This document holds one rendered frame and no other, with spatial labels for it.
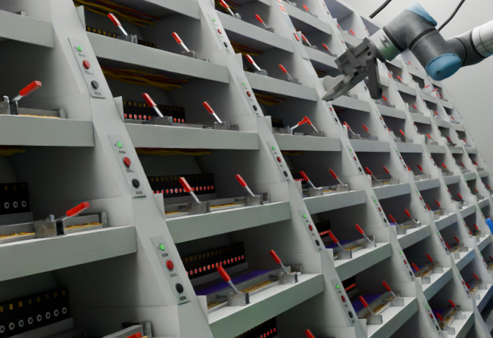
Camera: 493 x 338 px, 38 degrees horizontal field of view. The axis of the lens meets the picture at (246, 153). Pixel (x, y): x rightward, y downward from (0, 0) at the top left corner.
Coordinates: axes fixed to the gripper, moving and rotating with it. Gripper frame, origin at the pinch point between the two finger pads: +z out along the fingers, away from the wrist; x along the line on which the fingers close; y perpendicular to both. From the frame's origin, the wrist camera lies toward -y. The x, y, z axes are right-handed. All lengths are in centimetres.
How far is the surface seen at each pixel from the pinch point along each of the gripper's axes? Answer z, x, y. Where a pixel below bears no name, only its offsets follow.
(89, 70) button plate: 13, 93, 8
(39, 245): 18, 121, -22
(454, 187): 24, -252, -27
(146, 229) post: 18, 95, -23
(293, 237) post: 22.3, 27.9, -30.2
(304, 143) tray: 15.3, -6.2, -4.4
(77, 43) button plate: 12, 93, 14
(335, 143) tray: 15.0, -36.4, -4.1
